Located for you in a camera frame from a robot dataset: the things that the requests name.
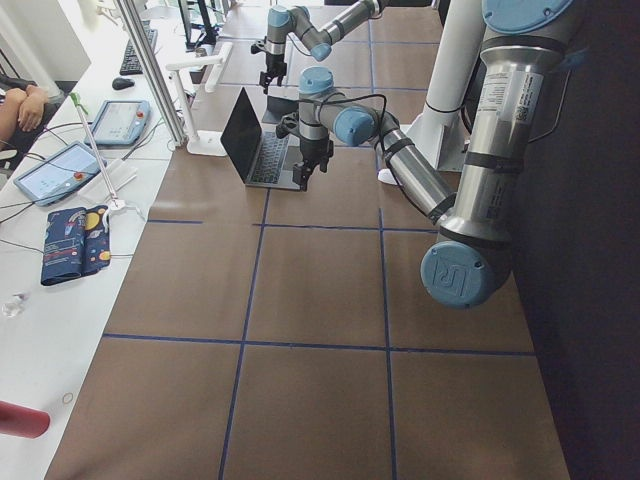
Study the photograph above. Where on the brown paper table cover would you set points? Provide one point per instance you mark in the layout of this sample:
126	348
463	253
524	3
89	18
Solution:
268	334

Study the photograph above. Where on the far blue teach pendant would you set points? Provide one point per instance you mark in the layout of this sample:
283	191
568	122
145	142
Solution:
120	122

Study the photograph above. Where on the black computer mouse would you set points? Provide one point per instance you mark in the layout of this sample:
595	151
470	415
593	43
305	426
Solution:
121	83

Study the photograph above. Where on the black mouse pad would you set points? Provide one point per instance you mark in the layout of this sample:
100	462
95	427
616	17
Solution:
277	107

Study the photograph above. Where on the person's hand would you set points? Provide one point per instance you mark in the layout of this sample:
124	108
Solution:
23	108

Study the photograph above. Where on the white tripod stand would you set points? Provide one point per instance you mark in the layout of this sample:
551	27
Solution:
115	204

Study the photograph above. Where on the near blue teach pendant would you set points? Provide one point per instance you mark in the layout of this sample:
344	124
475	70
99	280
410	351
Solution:
62	174

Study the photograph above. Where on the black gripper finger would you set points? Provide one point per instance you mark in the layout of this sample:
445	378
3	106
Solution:
324	161
301	175

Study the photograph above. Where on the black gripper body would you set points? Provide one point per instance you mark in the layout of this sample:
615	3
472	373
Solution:
274	62
313	150

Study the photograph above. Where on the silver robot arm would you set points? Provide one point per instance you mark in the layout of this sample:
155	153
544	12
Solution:
520	43
321	110

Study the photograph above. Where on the red bottle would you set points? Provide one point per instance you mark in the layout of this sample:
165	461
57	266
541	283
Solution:
17	420

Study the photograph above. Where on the aluminium frame post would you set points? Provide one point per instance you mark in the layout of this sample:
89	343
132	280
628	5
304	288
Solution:
133	26

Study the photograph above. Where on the dark grey laptop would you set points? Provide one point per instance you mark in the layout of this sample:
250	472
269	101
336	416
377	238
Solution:
260	157

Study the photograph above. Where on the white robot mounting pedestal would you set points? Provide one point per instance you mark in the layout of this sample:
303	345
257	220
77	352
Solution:
438	132

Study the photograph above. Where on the blue teach pendant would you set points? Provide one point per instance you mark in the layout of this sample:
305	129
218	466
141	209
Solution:
62	174
120	122

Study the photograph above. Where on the navy patterned pouch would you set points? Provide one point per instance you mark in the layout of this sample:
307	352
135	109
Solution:
77	244

